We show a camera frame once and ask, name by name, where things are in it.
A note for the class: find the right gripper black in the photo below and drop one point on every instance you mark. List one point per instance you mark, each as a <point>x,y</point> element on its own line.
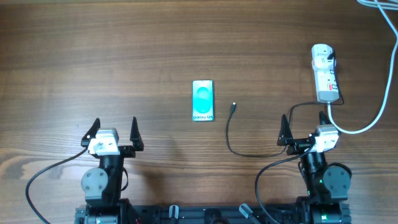
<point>298,145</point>

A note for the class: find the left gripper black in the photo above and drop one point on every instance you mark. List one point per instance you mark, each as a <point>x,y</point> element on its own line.
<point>128,151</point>

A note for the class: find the turquoise screen smartphone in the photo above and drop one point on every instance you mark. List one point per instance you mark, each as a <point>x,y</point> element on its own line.
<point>203,100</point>

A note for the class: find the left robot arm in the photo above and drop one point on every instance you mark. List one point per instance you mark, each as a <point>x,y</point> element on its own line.
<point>102,185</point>

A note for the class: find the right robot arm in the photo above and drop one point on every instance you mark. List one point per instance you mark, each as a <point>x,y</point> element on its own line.
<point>327,183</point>

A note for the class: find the white power strip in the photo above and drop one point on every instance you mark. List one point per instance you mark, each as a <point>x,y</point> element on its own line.
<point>323,64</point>

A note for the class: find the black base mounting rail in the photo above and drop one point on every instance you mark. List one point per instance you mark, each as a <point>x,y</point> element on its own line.
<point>280,213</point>

